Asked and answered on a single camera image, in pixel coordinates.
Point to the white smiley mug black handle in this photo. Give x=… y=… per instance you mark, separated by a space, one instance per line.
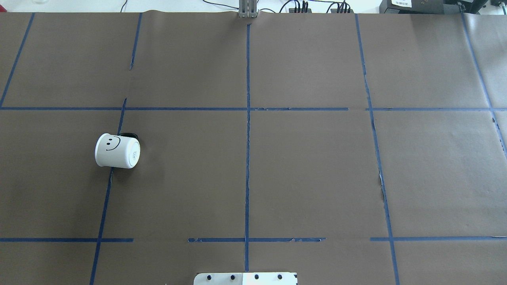
x=119 y=151

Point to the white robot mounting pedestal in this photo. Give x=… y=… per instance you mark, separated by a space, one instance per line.
x=246 y=278

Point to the black power strip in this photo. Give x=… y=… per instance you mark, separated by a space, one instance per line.
x=332 y=7

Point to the black box with label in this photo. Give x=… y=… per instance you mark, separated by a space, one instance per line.
x=417 y=7

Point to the aluminium frame post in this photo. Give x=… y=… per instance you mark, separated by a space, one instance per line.
x=248 y=9

